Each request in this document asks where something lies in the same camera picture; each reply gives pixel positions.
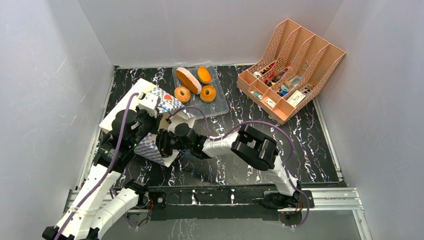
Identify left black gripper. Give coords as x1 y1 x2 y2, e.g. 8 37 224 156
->
129 105 164 148

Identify brown checkered paper bag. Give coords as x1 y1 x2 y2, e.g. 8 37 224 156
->
99 78 196 167

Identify sugared orange fake donut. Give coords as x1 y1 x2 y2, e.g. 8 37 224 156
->
174 86 191 104

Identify pink sugared bread slice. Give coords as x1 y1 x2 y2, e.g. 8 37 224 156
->
176 67 202 95

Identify round orange fake bun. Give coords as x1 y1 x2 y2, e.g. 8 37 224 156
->
197 66 212 85

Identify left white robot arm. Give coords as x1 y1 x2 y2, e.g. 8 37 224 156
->
42 108 163 240

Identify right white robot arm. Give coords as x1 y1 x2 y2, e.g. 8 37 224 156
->
155 123 302 207

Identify clear plastic tray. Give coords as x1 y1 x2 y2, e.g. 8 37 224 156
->
172 65 229 119

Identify stationery items in rack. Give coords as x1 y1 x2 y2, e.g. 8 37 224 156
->
253 61 315 104

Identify pink file organizer rack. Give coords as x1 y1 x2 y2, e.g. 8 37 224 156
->
237 18 346 124

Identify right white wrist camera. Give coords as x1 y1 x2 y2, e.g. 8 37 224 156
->
165 116 183 133

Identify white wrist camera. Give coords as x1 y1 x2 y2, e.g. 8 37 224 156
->
137 92 160 119
165 116 183 133

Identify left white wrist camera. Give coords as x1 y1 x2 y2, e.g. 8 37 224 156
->
137 92 160 119

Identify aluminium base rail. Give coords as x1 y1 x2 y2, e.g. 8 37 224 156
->
58 187 373 240

